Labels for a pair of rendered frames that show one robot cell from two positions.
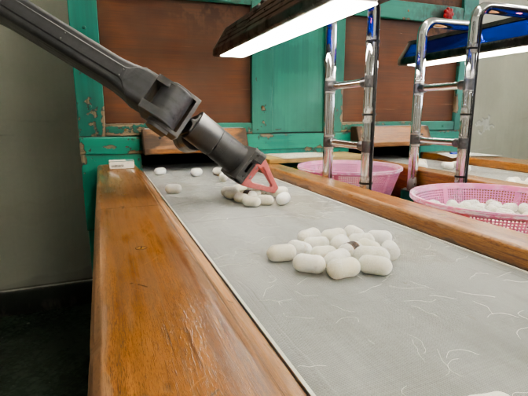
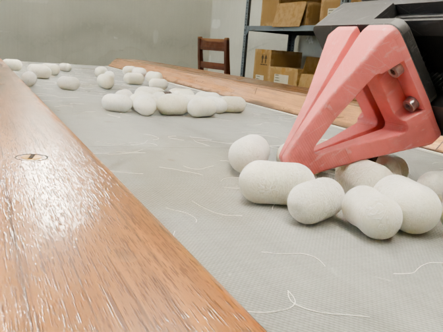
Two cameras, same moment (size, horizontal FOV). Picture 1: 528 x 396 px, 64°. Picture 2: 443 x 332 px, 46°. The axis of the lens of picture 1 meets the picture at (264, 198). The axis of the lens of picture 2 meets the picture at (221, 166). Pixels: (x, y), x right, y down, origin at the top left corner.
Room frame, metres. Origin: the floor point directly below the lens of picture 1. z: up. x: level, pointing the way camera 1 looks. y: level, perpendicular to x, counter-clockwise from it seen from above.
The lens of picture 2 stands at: (1.05, -0.08, 0.81)
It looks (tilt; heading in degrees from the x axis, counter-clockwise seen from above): 12 degrees down; 175
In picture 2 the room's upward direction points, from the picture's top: 5 degrees clockwise
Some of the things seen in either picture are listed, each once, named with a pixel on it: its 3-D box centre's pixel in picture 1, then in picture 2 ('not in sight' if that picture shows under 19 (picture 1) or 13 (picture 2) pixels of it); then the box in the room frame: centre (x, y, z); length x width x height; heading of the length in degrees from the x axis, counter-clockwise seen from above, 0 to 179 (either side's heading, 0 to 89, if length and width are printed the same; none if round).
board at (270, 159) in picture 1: (309, 156); not in sight; (1.28, -0.14, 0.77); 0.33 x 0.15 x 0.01; 111
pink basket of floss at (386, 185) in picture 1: (348, 183); not in sight; (1.08, -0.22, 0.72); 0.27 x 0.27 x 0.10
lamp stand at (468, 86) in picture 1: (467, 115); not in sight; (0.99, -0.47, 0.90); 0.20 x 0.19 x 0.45; 21
